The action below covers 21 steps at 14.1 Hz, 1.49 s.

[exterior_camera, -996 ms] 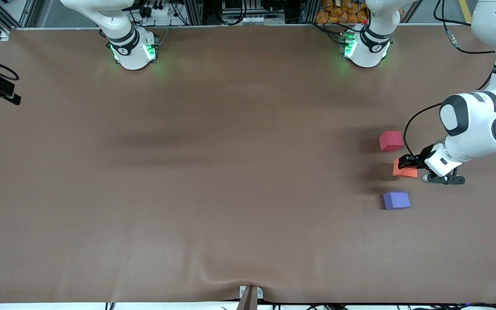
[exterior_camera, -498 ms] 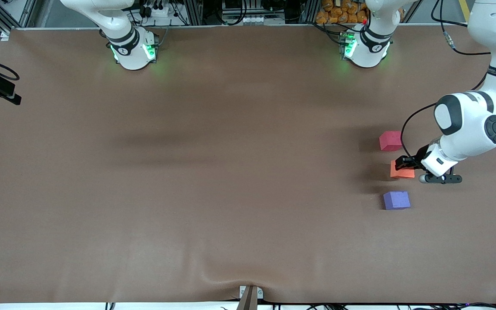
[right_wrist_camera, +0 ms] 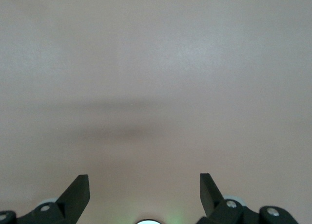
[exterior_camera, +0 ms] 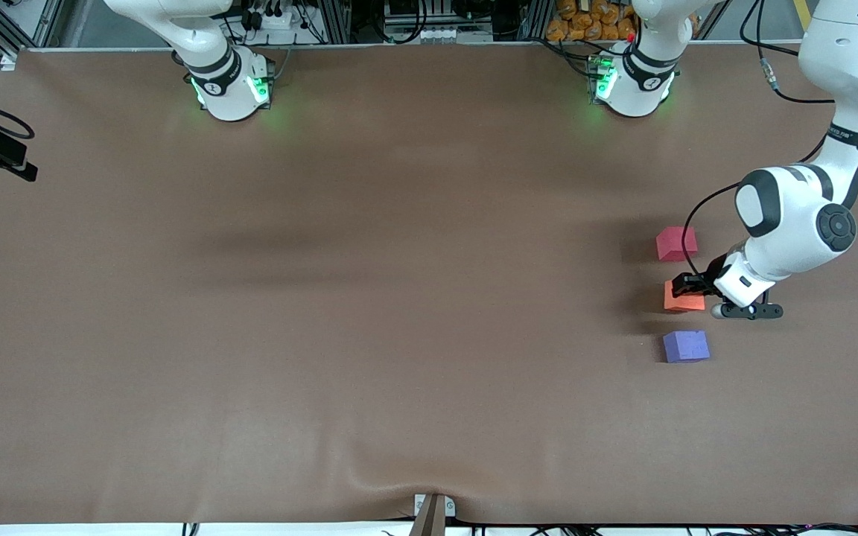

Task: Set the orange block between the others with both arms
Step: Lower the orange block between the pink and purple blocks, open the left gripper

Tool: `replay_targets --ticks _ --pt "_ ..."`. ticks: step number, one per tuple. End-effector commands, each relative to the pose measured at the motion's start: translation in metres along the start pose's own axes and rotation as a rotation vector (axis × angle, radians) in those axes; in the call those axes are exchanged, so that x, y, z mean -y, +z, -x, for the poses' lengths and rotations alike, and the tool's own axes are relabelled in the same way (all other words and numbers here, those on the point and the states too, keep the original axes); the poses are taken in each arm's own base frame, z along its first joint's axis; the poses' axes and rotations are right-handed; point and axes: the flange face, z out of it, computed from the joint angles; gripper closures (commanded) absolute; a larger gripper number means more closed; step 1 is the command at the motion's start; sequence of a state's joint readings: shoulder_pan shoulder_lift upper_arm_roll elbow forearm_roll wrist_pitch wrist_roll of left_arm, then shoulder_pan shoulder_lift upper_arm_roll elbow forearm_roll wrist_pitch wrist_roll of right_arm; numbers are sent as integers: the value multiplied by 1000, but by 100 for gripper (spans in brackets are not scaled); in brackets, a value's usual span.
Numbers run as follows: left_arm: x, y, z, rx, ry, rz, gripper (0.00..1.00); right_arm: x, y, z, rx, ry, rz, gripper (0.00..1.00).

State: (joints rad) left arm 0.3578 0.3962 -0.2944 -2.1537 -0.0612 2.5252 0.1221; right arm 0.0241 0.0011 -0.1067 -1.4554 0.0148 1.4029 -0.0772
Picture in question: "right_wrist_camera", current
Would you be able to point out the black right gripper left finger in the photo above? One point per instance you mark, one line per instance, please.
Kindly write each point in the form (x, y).
(63, 209)

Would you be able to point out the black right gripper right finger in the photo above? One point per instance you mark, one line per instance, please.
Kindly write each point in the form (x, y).
(226, 211)

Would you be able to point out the brown table cover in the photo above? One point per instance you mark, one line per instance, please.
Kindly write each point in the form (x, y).
(156, 75)

